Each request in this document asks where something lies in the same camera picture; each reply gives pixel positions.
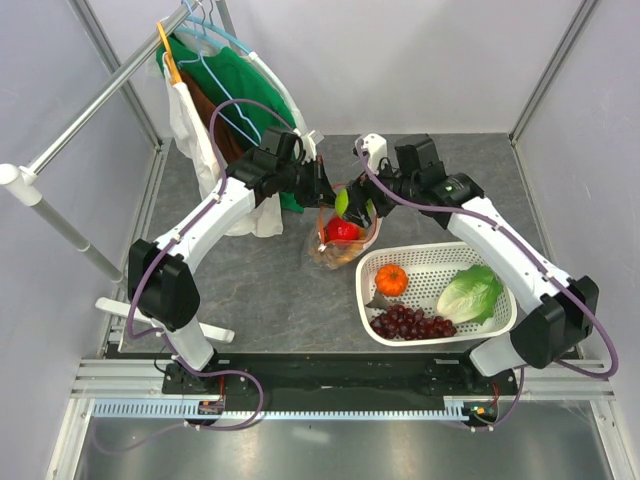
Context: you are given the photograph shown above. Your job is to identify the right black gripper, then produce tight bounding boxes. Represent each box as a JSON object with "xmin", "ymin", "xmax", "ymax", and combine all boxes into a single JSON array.
[{"xmin": 343, "ymin": 151, "xmax": 420, "ymax": 229}]

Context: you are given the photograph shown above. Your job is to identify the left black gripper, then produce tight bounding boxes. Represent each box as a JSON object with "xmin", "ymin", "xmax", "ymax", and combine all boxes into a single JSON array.
[{"xmin": 276, "ymin": 155, "xmax": 341, "ymax": 209}]

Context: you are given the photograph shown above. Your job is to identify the green apple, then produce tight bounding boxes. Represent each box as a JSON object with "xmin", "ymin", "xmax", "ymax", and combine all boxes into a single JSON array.
[{"xmin": 334, "ymin": 186, "xmax": 373, "ymax": 225}]

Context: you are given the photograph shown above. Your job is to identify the red apple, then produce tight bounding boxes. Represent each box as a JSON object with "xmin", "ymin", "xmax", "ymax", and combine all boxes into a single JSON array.
[{"xmin": 326, "ymin": 216, "xmax": 360, "ymax": 241}]

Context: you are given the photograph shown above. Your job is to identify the clear zip top bag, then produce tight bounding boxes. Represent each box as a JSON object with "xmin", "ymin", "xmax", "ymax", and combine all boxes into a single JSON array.
[{"xmin": 308, "ymin": 207, "xmax": 382, "ymax": 270}]

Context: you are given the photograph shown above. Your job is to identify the small orange pumpkin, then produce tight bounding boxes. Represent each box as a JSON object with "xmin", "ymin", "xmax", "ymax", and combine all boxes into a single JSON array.
[{"xmin": 375, "ymin": 264, "xmax": 409, "ymax": 297}]

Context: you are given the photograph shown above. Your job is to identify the purple grape bunch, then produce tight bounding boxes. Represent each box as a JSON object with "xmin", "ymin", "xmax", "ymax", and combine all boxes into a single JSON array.
[{"xmin": 369, "ymin": 304, "xmax": 457, "ymax": 341}]

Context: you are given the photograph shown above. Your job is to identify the yellow ginger root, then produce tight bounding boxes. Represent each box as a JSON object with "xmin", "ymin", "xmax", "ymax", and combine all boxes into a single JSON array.
[{"xmin": 318, "ymin": 242, "xmax": 363, "ymax": 269}]

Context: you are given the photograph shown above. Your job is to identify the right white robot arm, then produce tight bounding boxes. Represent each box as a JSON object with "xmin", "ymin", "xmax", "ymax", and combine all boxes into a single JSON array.
[{"xmin": 340, "ymin": 134, "xmax": 599, "ymax": 394}]

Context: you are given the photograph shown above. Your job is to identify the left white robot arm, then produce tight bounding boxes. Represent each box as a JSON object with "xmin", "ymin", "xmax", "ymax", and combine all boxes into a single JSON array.
[{"xmin": 126, "ymin": 127, "xmax": 336, "ymax": 393}]

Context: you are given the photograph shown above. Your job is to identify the brown garment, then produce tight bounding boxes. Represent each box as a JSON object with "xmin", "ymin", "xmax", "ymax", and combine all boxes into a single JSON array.
[{"xmin": 178, "ymin": 69, "xmax": 246, "ymax": 164}]

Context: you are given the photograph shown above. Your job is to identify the grey toy fish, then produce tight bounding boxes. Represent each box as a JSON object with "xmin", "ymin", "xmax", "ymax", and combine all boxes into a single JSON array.
[{"xmin": 365, "ymin": 290, "xmax": 392, "ymax": 310}]

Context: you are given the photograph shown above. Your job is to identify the white plastic basket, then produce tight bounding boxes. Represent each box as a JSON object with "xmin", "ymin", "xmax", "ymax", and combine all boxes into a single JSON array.
[{"xmin": 355, "ymin": 242, "xmax": 517, "ymax": 348}]

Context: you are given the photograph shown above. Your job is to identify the white shirt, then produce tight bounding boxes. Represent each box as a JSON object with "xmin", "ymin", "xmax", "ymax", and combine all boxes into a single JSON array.
[{"xmin": 159, "ymin": 53, "xmax": 284, "ymax": 238}]

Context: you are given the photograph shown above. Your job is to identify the green lettuce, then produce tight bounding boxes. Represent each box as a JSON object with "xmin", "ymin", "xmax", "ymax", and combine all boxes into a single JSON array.
[{"xmin": 435, "ymin": 265, "xmax": 503, "ymax": 325}]

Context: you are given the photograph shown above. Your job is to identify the green shirt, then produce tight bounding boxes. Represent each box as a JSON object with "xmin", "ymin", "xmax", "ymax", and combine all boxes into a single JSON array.
[{"xmin": 154, "ymin": 37, "xmax": 309, "ymax": 214}]

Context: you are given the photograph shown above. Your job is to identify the orange hanger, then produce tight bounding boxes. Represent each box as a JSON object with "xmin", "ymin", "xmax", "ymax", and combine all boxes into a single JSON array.
[{"xmin": 156, "ymin": 22, "xmax": 182, "ymax": 85}]

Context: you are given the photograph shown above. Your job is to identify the metal clothes rack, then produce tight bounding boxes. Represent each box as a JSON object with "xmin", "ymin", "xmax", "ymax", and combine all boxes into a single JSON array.
[{"xmin": 0, "ymin": 0, "xmax": 236, "ymax": 346}]

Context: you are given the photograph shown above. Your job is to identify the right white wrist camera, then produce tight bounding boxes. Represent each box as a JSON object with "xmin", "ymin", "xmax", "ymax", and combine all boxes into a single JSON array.
[{"xmin": 354, "ymin": 133, "xmax": 388, "ymax": 173}]

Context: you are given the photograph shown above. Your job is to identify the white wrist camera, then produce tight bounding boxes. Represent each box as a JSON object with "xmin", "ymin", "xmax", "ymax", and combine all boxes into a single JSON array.
[
  {"xmin": 300, "ymin": 130, "xmax": 324, "ymax": 163},
  {"xmin": 354, "ymin": 133, "xmax": 388, "ymax": 173}
]

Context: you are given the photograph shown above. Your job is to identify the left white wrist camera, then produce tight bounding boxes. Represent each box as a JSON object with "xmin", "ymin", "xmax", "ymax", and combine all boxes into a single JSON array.
[{"xmin": 300, "ymin": 130, "xmax": 324, "ymax": 163}]

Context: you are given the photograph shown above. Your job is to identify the blue wire hanger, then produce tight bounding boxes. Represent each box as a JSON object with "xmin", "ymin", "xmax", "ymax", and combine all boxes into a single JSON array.
[{"xmin": 172, "ymin": 0, "xmax": 306, "ymax": 146}]

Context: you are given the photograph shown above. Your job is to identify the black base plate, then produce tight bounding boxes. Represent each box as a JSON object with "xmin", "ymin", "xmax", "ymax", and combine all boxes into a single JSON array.
[{"xmin": 162, "ymin": 353, "xmax": 518, "ymax": 410}]

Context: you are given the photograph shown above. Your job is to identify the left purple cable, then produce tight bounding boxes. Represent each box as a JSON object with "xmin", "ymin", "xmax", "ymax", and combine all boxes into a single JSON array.
[{"xmin": 89, "ymin": 98, "xmax": 301, "ymax": 455}]

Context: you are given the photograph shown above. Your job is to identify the grey cable duct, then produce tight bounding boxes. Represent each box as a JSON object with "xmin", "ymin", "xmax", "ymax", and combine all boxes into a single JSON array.
[{"xmin": 92, "ymin": 398, "xmax": 469, "ymax": 421}]

